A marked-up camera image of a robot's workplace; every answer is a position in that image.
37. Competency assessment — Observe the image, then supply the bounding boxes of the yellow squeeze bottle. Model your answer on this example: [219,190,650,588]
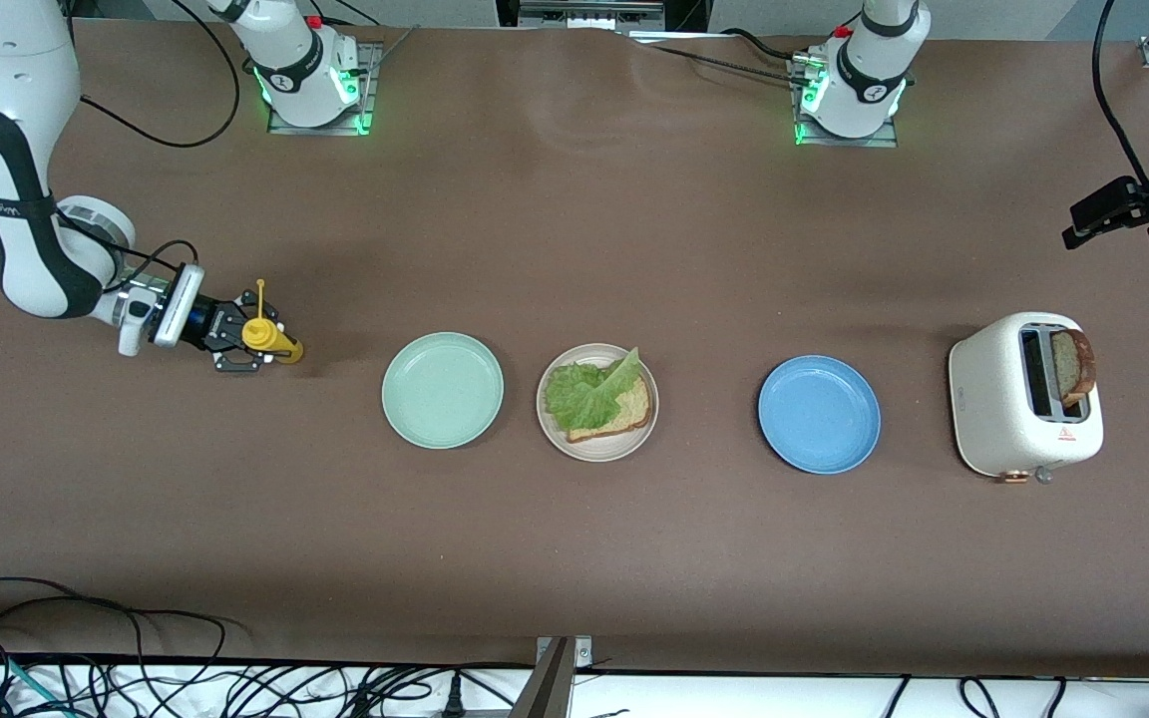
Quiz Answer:
[241,279,305,366]

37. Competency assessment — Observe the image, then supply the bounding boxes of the brown bread slice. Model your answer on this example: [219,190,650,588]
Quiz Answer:
[567,371,655,445]
[1049,328,1098,406]

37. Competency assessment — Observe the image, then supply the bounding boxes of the green lettuce leaf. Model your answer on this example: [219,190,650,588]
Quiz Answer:
[544,346,641,433]

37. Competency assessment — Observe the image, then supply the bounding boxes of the mint green plate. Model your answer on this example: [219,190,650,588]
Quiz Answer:
[381,332,505,451]

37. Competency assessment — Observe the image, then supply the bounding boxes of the blue plate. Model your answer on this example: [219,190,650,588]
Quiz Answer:
[758,356,882,476]

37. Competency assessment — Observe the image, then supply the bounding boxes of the beige plate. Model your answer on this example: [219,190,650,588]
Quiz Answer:
[536,343,659,464]

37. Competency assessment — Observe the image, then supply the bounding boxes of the cream white toaster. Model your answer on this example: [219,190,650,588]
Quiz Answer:
[949,312,1105,486]

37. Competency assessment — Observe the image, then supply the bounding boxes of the brown table cover sheet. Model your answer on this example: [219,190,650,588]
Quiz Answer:
[0,18,1149,679]

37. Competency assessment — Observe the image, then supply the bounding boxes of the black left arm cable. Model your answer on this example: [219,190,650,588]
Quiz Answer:
[1093,0,1149,190]

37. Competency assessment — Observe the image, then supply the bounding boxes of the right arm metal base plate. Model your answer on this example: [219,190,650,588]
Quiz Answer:
[266,40,383,138]

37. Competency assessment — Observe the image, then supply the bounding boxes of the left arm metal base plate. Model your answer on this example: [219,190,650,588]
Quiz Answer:
[792,55,901,151]

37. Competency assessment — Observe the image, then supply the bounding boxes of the tangled black cables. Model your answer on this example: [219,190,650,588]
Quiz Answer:
[0,576,536,718]

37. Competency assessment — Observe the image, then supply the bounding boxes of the black cable on table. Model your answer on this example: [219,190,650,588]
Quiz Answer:
[624,28,810,86]

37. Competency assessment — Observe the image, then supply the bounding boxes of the grey metal bracket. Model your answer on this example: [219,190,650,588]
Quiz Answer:
[510,636,595,718]

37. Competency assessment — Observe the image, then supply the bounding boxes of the black equipment with metal rail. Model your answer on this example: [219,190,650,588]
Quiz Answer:
[495,0,710,39]

